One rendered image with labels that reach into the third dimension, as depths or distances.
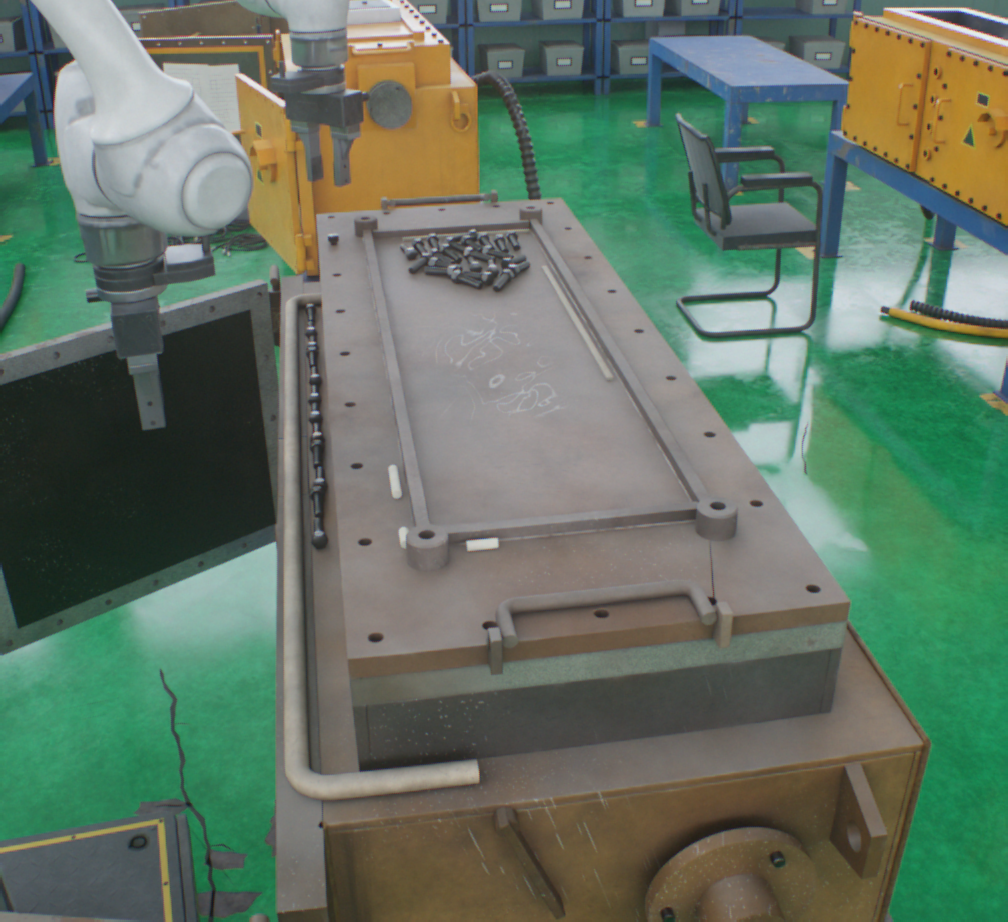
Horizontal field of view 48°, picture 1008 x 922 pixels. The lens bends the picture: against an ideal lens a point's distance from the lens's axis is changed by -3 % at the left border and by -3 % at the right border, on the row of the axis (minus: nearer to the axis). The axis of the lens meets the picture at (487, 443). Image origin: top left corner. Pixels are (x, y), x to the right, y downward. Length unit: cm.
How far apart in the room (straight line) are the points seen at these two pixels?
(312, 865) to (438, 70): 322
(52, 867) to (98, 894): 12
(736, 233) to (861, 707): 393
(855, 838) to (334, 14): 135
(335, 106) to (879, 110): 397
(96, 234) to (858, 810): 93
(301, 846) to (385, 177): 312
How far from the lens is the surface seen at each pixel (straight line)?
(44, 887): 233
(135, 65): 107
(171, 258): 128
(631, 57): 991
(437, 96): 391
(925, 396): 477
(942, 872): 277
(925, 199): 529
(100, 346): 212
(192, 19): 650
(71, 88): 121
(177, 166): 104
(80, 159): 120
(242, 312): 223
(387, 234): 199
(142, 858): 232
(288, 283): 220
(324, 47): 186
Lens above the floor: 198
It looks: 28 degrees down
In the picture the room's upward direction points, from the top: 1 degrees counter-clockwise
